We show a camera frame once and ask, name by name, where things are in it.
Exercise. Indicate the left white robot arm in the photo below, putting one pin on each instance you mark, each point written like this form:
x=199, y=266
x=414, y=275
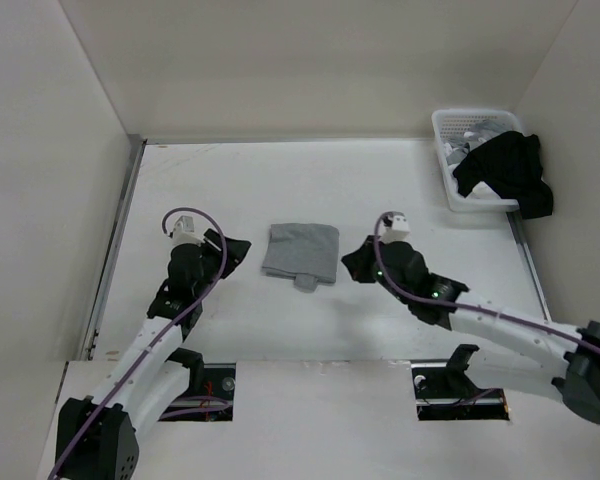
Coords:
x=98, y=436

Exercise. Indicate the black tank top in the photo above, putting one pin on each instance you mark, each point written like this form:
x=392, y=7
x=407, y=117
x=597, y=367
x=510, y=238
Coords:
x=510, y=164

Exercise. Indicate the white plastic laundry basket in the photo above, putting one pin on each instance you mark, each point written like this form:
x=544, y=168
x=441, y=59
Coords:
x=459, y=131

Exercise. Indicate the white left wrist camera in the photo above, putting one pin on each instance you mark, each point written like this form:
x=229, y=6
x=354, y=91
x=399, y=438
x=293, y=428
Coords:
x=186, y=231

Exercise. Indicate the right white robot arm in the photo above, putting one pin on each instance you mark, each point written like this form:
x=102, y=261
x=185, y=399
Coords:
x=557, y=361

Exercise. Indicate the grey tank top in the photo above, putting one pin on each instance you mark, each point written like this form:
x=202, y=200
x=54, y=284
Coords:
x=306, y=253

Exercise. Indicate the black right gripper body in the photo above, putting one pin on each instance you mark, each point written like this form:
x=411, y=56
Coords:
x=367, y=268

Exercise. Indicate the grey white garment in basket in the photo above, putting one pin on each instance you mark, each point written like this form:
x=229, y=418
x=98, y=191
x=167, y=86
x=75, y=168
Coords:
x=457, y=147

